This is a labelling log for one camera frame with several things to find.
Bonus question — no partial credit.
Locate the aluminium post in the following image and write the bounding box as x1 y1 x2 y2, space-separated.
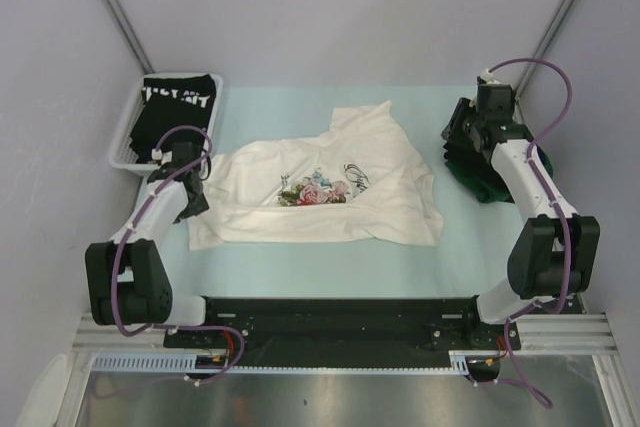
514 0 605 98
101 0 154 74

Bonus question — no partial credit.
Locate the folded black t-shirt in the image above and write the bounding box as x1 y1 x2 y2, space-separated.
444 100 500 168

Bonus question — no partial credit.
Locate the black t-shirt white lettering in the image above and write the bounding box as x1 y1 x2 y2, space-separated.
129 74 217 164

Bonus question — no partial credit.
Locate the white floral print t-shirt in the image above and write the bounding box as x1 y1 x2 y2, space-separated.
188 101 444 251

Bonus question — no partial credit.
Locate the white plastic laundry basket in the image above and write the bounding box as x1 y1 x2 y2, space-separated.
108 72 224 177

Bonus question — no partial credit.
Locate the aluminium front frame rail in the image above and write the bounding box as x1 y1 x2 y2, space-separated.
71 314 618 355

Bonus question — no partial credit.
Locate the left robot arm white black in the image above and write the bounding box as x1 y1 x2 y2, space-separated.
85 142 221 347

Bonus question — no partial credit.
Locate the left rear aluminium post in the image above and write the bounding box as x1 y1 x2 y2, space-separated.
101 0 154 74

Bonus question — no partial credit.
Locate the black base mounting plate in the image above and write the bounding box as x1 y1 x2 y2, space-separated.
102 296 585 367

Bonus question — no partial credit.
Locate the folded green t-shirt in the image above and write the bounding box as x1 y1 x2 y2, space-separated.
444 156 555 205

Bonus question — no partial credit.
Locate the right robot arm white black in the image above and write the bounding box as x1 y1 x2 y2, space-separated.
442 69 600 348

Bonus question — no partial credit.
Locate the light blue cable duct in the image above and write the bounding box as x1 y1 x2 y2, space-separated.
92 353 469 376

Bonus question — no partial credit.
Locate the right rear aluminium post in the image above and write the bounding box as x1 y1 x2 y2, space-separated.
514 0 605 98

